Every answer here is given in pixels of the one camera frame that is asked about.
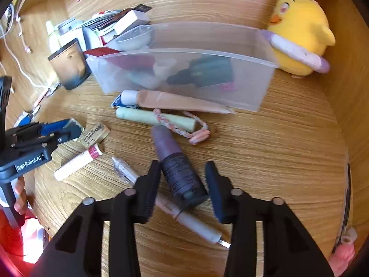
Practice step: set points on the brown ceramic mug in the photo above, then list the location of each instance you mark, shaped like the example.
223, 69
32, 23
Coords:
70, 66

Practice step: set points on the small black card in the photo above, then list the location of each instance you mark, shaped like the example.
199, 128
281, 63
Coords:
142, 8

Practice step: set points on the white plastic bottle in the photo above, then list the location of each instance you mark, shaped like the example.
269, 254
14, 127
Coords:
53, 37

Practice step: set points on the white pen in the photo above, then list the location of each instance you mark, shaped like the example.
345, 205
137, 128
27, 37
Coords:
199, 228

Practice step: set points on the light green tube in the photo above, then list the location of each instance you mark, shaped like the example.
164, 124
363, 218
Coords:
138, 116

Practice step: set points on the red white marker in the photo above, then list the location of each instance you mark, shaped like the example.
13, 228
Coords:
105, 13

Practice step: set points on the small printed wooden block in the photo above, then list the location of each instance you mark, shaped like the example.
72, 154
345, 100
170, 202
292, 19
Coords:
95, 134

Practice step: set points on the white cardboard box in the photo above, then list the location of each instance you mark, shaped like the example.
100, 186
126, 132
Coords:
131, 20

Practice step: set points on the clear plastic storage box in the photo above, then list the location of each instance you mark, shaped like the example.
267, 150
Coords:
245, 86

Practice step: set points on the stack of books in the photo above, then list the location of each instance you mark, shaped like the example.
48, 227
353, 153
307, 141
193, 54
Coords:
101, 24

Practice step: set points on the person's left hand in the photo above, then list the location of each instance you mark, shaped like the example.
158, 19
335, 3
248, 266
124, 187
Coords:
20, 205

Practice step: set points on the metal clip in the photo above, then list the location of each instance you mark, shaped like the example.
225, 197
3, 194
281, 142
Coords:
53, 90

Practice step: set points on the pink cosmetic tube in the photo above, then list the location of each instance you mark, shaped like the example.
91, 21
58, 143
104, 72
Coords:
173, 101

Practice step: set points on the purple black bottle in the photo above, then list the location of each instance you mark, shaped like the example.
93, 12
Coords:
178, 173

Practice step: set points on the white tape roll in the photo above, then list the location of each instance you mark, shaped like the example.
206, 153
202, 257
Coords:
164, 67

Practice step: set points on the small blue box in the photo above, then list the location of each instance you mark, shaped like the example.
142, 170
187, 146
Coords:
116, 101

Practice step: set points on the red packet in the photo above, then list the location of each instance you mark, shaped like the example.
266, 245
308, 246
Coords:
98, 52

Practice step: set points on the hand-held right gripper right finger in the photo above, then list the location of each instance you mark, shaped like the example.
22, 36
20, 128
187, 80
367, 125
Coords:
216, 190

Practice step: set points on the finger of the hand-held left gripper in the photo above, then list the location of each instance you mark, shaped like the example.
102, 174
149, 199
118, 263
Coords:
54, 127
69, 136

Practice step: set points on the clear plastic bowl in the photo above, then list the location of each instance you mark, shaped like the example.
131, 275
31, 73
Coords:
132, 39

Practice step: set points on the white rounded device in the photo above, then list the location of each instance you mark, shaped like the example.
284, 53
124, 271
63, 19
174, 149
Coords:
90, 39

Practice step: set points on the small blue object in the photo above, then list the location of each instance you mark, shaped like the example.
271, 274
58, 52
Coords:
24, 119

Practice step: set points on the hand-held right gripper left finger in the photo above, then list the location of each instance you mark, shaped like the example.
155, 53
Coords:
150, 190

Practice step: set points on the yellow chick plush toy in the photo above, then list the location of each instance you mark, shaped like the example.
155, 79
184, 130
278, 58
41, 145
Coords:
299, 28

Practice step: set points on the white tube pink cap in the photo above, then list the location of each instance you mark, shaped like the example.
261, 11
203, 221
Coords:
75, 164

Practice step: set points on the person's red clothing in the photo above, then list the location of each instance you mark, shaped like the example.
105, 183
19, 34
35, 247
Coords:
17, 245

